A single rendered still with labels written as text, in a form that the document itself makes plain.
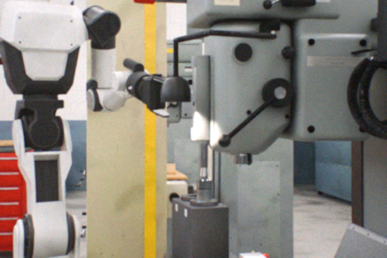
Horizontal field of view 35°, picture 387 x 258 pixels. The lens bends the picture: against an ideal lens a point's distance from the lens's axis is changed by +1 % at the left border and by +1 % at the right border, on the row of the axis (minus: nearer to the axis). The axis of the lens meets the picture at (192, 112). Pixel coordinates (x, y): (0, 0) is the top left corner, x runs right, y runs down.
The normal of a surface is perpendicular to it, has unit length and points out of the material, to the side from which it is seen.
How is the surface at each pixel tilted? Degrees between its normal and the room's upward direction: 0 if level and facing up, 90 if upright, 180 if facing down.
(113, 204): 90
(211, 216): 90
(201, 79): 90
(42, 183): 80
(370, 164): 90
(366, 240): 63
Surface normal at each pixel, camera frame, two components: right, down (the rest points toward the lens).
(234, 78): -0.09, 0.01
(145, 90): -0.87, 0.11
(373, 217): -0.98, 0.00
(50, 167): 0.40, -0.17
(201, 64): 0.21, 0.01
